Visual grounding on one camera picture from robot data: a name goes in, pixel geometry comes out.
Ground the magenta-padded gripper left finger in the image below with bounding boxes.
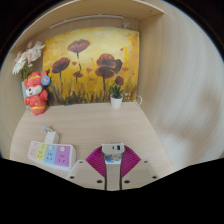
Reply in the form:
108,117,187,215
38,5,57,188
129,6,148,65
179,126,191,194
65,145,108,191

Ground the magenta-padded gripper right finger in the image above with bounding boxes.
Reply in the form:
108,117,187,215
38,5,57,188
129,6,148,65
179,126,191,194
120,148,160,191

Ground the white charger block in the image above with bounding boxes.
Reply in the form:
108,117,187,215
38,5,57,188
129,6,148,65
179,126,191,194
101,142,125,165

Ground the white pastel-socket power strip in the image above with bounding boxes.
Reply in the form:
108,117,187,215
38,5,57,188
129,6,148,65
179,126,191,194
27,139,77,173

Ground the small plant in white pot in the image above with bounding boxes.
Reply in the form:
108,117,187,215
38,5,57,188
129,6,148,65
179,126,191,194
109,81,125,109

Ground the red plush toy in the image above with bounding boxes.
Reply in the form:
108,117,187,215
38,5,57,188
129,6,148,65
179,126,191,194
23,70,52,116

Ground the pale blue vase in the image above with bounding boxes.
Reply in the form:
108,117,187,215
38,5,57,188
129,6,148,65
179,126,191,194
21,79,31,110

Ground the yellow poppy painting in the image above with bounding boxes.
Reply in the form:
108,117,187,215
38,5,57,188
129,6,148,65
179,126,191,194
42,26,141,107

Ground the pink and white flower bouquet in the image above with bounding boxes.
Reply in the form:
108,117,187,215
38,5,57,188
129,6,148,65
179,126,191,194
12,40,46,81

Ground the white light bar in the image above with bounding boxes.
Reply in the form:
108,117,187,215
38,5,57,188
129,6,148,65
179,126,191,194
49,13,128,30

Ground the white plug with cable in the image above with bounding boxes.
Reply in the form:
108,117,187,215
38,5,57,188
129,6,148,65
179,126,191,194
40,124,60,145

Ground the white cable loop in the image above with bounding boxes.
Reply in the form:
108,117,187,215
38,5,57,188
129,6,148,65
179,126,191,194
134,94,144,107

